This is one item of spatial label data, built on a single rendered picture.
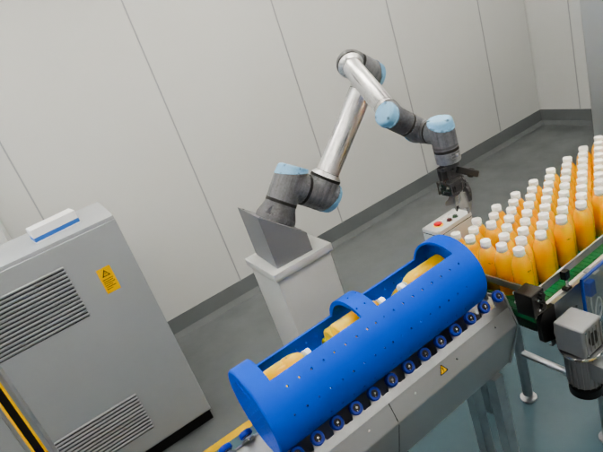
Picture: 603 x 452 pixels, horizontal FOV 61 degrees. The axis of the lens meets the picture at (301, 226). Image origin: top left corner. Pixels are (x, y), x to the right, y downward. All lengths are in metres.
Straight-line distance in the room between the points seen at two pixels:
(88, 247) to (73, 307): 0.32
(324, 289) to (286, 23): 2.77
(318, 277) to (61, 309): 1.35
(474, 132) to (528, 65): 1.08
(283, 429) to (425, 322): 0.55
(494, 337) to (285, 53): 3.26
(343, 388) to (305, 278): 0.91
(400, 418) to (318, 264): 0.89
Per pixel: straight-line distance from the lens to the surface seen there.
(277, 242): 2.29
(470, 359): 1.93
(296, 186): 2.33
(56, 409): 3.17
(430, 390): 1.83
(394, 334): 1.63
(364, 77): 2.16
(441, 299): 1.73
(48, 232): 3.00
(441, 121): 1.89
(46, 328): 2.98
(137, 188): 4.18
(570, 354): 2.08
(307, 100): 4.69
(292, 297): 2.37
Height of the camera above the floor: 2.09
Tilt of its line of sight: 22 degrees down
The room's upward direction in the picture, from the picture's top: 20 degrees counter-clockwise
